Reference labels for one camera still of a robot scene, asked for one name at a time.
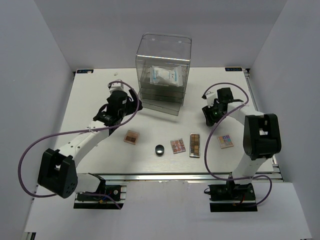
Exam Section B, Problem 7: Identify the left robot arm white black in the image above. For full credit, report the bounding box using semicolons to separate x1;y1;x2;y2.
37;89;143;200

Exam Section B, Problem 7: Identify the four-pan brown eyeshadow palette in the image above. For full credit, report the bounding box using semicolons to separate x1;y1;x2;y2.
123;130;140;145

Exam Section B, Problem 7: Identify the aluminium table rail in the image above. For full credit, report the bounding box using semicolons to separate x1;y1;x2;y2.
95;173;217;181

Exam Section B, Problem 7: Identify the long brown eyeshadow palette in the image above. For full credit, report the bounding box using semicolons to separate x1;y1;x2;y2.
189;133;201;158

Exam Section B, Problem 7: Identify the right blue table label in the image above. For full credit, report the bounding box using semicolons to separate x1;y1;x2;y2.
224;67;243;72

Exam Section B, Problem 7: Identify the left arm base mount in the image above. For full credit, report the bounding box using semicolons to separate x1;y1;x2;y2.
73;180;127;210

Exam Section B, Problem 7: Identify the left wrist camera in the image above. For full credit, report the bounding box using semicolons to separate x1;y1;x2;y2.
107;79;124;94

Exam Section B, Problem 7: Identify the clear acrylic drawer organizer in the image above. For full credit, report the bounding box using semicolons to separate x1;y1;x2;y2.
135;32;192;116

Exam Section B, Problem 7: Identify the nine-pan pink eyeshadow palette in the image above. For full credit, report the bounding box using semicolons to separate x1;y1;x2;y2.
170;138;186;154

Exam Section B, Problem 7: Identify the blue table label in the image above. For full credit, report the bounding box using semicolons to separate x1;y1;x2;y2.
224;67;243;72
76;69;94;74

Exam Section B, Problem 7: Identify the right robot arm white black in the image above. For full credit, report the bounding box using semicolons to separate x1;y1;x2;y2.
202;87;282;200

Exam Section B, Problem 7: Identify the colourful pastel eyeshadow palette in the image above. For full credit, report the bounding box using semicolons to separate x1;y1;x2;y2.
217;134;234;149

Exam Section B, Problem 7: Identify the black jar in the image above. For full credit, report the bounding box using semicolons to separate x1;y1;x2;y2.
155;144;165;156

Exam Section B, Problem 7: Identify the cotton pad pack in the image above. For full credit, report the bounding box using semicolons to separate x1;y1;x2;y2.
149;66;175;84
158;66;183;87

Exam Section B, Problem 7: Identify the left blue table label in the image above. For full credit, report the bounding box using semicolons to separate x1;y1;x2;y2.
76;69;94;74

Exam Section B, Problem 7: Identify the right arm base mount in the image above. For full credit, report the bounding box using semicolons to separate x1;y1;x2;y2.
203;181;258;213

